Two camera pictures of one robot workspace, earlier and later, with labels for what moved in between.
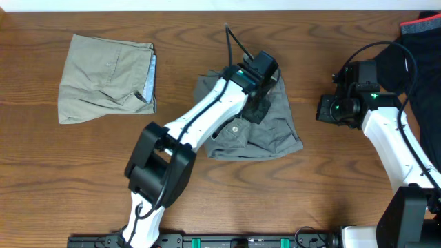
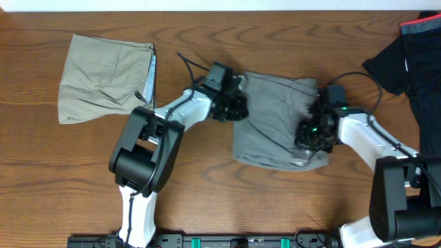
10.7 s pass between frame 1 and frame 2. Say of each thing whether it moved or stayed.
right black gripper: moved
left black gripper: moved
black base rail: stayed
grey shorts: moved
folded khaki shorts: stayed
